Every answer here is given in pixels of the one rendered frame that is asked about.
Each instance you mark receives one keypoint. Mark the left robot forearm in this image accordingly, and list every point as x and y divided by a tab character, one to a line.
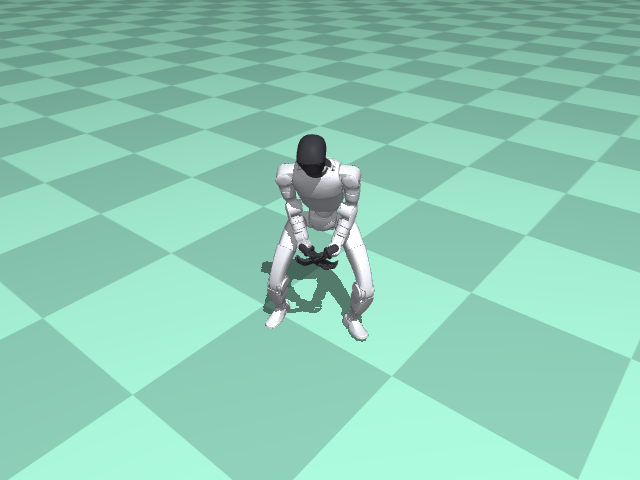
342	230

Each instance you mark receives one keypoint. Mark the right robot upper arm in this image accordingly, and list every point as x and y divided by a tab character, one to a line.
284	179

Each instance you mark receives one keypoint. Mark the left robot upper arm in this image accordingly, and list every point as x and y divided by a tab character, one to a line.
351	179

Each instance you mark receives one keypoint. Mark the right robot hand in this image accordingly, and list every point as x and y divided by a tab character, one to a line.
325	264

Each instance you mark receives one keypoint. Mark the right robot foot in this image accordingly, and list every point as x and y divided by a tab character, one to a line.
277	316

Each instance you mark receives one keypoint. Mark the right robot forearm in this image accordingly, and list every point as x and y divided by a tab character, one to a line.
299	229

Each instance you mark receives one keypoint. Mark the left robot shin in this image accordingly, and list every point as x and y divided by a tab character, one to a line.
357	307

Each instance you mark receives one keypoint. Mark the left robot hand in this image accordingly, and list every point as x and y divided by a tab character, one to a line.
316	258

